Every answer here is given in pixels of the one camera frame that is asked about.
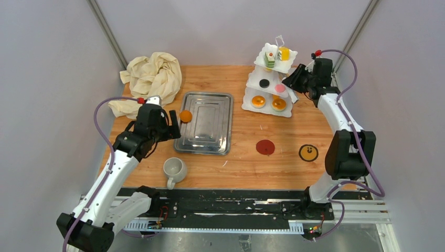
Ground white ceramic mug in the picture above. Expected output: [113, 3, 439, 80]
[163, 157, 187, 190]

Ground pink sandwich cookie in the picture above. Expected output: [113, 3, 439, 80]
[274, 84, 286, 93]

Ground yellow cake slice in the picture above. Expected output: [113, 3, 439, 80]
[277, 46, 290, 61]

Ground orange topped tart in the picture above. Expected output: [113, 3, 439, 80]
[271, 98, 287, 112]
[251, 96, 266, 109]

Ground green layered cake slice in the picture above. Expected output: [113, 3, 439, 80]
[264, 52, 276, 69]

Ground black sandwich cookie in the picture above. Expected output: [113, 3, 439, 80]
[259, 79, 270, 88]

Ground white and metal tongs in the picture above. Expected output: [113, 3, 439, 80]
[288, 89, 299, 103]

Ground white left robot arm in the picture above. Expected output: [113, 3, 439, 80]
[56, 103, 181, 251]

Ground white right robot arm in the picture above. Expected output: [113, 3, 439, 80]
[283, 56, 376, 219]

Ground orange ball fruit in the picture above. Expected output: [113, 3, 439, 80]
[179, 110, 193, 123]

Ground stainless steel tray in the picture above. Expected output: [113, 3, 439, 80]
[174, 91, 234, 156]

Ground cream crumpled cloth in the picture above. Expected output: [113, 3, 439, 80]
[120, 52, 182, 106]

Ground white three-tier dessert stand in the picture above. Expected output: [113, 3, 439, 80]
[241, 35, 298, 118]

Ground red apple coaster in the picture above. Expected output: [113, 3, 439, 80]
[256, 139, 276, 155]

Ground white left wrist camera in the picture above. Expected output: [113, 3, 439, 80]
[145, 95, 162, 107]

